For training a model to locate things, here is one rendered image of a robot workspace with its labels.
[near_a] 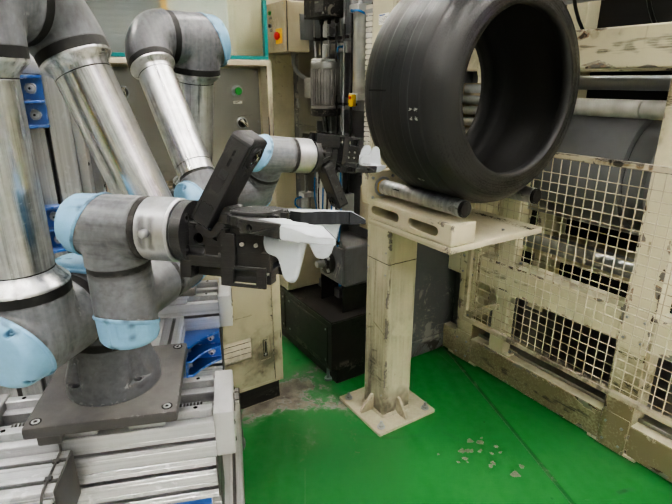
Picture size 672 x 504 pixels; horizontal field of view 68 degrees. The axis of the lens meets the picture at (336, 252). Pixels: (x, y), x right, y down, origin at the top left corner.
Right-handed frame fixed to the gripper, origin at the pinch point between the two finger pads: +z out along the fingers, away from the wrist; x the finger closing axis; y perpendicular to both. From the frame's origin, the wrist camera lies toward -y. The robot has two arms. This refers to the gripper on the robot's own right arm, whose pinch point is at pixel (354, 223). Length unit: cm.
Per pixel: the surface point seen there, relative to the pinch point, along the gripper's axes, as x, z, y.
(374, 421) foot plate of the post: -116, -13, 90
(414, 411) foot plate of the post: -126, 0, 89
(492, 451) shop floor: -112, 29, 92
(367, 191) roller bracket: -98, -16, 4
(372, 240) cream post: -117, -17, 22
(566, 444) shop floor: -122, 54, 91
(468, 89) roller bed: -139, 11, -30
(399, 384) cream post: -123, -6, 77
